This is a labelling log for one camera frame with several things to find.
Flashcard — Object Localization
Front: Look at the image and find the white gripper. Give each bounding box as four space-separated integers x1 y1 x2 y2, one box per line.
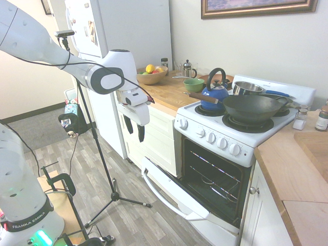
118 101 151 143

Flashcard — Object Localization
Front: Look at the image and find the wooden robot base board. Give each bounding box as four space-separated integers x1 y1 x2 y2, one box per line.
36 171 87 245

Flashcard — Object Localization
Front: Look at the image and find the white oven door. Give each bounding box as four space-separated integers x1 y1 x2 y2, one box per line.
140 156 243 246

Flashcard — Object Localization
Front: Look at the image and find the white oven range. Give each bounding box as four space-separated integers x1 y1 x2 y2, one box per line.
173 74 316 234

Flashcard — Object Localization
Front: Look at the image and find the white cabinet with drawers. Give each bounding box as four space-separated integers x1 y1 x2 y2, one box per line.
117 104 179 178

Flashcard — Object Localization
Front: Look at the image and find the wooden fruit bowl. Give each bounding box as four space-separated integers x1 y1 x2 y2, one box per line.
136 67 169 86

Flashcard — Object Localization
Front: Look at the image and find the black bag with print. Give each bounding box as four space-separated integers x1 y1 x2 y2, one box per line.
57 112 82 139

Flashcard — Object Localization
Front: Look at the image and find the green ceramic bowl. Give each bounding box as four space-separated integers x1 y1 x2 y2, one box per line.
182 78 206 93

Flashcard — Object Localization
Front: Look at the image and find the clear drinking glass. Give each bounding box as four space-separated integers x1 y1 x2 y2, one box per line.
173 60 185 77

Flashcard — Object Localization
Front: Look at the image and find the glass french press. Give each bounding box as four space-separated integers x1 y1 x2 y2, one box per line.
182 59 198 79

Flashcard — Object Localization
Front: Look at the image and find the white refrigerator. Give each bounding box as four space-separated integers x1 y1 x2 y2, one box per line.
64 0 173 160

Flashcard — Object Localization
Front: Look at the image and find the black clamp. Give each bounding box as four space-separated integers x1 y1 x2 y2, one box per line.
40 165 90 241

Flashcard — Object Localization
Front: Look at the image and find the white cabinet with round knob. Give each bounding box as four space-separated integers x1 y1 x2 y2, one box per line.
240 160 294 246

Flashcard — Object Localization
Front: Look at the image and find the dark frying pan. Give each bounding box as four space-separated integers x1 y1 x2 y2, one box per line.
258 93 303 113

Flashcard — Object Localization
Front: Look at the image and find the glass salt shaker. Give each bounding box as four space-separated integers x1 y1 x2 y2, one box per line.
293 108 309 131

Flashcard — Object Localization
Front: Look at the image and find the framed picture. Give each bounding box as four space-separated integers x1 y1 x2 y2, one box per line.
200 0 319 20

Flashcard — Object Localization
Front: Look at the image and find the wooden cutting board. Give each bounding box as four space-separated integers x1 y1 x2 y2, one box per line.
293 131 328 183

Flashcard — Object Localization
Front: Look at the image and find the spice jar with brown lid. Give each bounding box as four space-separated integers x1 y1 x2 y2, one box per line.
314 105 328 132

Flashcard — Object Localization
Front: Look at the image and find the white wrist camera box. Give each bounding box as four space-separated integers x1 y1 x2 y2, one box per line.
116 87 152 107

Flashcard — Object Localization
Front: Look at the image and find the black camera tripod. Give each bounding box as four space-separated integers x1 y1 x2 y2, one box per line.
59 37 153 229

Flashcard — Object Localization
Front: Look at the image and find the blue kettle with black handle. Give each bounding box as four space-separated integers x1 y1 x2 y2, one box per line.
200 67 230 113

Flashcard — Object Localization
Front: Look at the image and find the dark wok with wooden handle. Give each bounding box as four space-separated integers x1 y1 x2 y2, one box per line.
189 92 289 125

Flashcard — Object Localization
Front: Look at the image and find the steel saucepan with blue handle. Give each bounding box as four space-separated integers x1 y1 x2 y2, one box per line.
232 80 292 98

